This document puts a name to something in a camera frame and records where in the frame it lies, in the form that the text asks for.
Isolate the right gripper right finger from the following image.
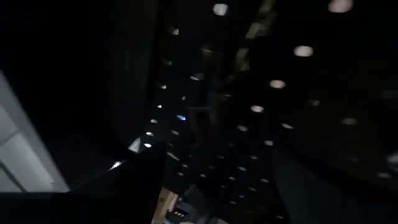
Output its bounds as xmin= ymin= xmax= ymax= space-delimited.
xmin=272 ymin=149 xmax=398 ymax=224

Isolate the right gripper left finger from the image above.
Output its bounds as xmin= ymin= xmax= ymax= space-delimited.
xmin=0 ymin=142 xmax=168 ymax=224

